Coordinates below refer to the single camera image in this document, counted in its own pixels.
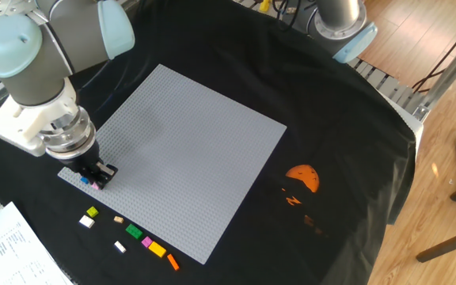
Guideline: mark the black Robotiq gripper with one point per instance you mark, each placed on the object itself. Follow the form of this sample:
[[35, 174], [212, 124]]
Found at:
[[81, 160]]

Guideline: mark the light pink Lego brick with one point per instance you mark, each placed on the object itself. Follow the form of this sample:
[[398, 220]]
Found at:
[[95, 186]]

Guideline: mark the blue long Lego brick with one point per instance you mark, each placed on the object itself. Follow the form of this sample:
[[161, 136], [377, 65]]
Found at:
[[84, 180]]

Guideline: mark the lime green Lego brick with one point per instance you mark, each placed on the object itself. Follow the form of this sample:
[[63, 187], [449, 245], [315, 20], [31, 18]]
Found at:
[[92, 211]]

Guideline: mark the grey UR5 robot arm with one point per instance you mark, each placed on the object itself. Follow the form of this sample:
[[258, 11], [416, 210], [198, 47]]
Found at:
[[26, 79]]

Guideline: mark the wide white Lego brick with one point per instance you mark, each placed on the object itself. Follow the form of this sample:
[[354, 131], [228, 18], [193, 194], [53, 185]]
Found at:
[[86, 221]]

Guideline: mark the tan small Lego brick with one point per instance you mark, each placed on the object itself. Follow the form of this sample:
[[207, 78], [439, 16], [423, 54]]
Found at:
[[118, 219]]

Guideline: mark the dark green Lego brick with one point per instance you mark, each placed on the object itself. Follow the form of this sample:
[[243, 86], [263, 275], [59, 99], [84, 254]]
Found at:
[[134, 231]]

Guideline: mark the narrow white Lego brick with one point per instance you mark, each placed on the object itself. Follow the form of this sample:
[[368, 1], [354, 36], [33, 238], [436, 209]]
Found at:
[[120, 247]]

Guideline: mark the magenta small Lego brick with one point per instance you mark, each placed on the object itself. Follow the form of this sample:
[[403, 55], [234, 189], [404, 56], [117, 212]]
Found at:
[[147, 242]]

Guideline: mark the grey Lego baseplate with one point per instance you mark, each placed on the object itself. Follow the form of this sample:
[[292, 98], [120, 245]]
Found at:
[[188, 158]]

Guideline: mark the yellow Lego brick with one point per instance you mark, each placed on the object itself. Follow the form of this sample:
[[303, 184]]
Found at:
[[157, 249]]

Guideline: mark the orange narrow Lego brick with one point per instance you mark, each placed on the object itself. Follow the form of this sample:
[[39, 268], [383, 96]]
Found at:
[[173, 262]]

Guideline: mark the white printed paper sheets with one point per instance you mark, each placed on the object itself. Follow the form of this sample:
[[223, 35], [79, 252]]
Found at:
[[10, 249]]

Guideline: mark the black cloth with orange print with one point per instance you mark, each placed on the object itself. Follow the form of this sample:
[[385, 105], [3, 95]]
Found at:
[[259, 71]]

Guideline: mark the yellow plastic part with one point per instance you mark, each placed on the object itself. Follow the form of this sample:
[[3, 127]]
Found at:
[[264, 4]]

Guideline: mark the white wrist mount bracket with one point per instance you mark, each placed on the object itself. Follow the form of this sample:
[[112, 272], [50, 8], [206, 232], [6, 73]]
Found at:
[[22, 122]]

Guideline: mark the aluminium frame post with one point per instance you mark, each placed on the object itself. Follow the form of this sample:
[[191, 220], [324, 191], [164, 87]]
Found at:
[[449, 73]]

